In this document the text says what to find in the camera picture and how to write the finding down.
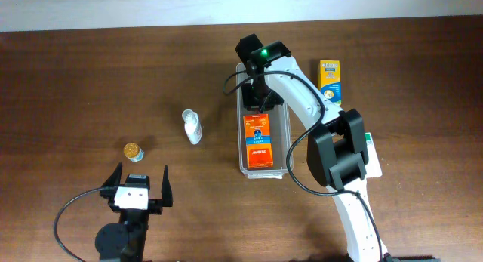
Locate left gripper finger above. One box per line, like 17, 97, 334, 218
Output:
161, 165, 173, 207
102, 162, 123, 187

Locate orange medicine box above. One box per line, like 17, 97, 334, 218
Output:
243, 114, 274, 169

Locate yellow medicine box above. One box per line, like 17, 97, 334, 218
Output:
317, 60, 342, 106

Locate white green medicine box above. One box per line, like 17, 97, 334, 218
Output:
365, 132, 382, 178

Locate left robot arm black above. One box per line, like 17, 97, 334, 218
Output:
95, 163, 173, 261

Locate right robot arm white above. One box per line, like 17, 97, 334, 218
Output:
232, 34, 393, 261

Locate clear plastic container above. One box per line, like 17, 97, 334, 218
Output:
236, 81, 291, 179

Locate small gold lid jar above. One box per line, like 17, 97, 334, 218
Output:
123, 143, 144, 162

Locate white spray bottle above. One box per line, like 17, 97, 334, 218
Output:
182, 109, 202, 145

